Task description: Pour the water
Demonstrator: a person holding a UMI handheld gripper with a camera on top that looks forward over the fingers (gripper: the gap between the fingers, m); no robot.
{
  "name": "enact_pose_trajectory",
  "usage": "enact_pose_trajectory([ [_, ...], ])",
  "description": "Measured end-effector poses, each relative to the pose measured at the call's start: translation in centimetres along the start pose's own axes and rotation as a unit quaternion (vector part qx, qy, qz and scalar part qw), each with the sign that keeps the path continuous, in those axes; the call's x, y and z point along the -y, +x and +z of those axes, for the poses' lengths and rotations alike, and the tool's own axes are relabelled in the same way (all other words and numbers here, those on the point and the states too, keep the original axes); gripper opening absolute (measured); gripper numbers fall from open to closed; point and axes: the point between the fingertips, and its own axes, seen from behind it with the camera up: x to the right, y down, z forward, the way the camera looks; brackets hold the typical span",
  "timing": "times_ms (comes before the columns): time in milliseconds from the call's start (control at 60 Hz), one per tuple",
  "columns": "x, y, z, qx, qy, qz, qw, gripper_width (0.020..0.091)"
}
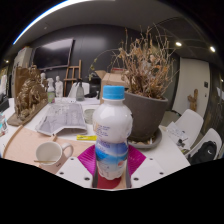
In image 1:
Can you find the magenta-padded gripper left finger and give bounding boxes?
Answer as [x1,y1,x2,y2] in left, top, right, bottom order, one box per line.
[54,143,100,189]

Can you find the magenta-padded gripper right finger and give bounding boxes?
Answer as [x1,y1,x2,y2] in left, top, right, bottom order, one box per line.
[126,144,170,189]

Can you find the blue-capped plastic drink bottle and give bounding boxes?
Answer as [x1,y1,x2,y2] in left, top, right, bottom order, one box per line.
[92,85,134,181]

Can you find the grey plant saucer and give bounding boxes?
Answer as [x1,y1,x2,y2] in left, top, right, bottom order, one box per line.
[128,128,164,150]

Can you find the small yellow marker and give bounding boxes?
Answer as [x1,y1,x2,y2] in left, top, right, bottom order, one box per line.
[76,134,98,141]

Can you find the cream ceramic mug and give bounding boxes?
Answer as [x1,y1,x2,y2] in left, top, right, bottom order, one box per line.
[34,141,74,174]

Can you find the small round glass jar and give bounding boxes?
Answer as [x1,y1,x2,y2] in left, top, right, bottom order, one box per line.
[83,108,98,125]

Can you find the dried plant in grey pot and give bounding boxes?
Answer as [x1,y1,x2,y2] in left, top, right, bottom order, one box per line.
[89,24,176,143]

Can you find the papers on chair seat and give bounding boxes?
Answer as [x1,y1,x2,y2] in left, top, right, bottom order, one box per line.
[165,121,191,148]

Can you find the printed newspaper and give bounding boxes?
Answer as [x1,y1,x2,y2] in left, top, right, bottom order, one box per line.
[35,101,88,137]

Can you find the light wooden drawing board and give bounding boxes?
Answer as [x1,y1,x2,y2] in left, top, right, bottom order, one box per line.
[2,124,128,190]

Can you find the white plastic chair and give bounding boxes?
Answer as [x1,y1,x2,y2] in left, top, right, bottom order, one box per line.
[166,108,204,149]
[68,81,91,99]
[186,127,223,166]

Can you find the black backpack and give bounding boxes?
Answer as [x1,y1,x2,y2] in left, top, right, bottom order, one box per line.
[188,140,218,166]

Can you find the dark spray bottle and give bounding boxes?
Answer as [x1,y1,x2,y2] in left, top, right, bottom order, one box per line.
[75,78,86,102]

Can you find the small white bust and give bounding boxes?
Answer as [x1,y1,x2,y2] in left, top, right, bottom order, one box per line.
[54,75,64,98]

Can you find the cardboard box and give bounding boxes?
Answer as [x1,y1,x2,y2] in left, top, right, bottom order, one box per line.
[94,69,129,105]

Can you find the wooden figure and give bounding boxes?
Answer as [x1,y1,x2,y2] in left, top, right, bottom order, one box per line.
[187,88,199,112]

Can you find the wooden easel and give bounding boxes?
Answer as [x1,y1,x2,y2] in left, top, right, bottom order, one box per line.
[63,59,83,98]

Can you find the white cabinet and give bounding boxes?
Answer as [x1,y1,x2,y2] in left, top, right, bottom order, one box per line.
[12,46,34,98]

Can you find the ceiling light strip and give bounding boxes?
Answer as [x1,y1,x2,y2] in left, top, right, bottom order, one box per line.
[12,0,116,45]

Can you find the black wall screen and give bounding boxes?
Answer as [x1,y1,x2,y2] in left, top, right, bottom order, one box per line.
[31,38,75,71]

